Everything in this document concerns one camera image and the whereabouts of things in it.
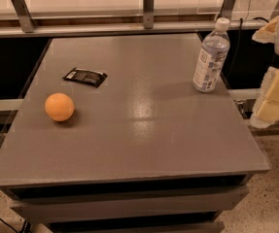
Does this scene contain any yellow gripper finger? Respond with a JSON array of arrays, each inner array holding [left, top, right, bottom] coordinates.
[[252, 17, 279, 44], [250, 67, 279, 128]]

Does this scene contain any clear blue plastic water bottle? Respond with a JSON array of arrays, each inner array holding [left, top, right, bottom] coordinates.
[[192, 17, 230, 92]]

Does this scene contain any grey drawer cabinet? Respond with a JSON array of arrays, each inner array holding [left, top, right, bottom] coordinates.
[[0, 34, 269, 233]]

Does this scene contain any black snack packet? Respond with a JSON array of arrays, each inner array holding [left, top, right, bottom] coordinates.
[[63, 68, 107, 87]]

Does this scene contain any orange fruit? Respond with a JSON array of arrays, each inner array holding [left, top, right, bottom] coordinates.
[[45, 93, 74, 121]]

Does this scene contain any black cable right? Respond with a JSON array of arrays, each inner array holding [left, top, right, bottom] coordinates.
[[227, 17, 270, 80]]

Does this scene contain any black cable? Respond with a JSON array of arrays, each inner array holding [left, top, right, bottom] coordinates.
[[227, 17, 270, 80], [0, 205, 30, 233]]

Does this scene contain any right metal bracket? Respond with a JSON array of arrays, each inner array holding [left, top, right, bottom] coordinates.
[[219, 0, 236, 19]]

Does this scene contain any metal bracket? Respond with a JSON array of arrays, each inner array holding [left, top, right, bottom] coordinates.
[[11, 0, 35, 33], [143, 0, 154, 29], [219, 0, 236, 19]]

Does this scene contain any centre metal bracket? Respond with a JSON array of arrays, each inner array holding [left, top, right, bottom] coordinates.
[[143, 0, 154, 29]]

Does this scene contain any left metal bracket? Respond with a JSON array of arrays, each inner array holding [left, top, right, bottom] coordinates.
[[11, 0, 35, 33]]

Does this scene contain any metal rail frame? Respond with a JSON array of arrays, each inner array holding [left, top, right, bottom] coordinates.
[[0, 13, 219, 38]]

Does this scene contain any black cable bottom left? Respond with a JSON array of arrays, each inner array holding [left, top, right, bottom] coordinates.
[[0, 205, 30, 233]]

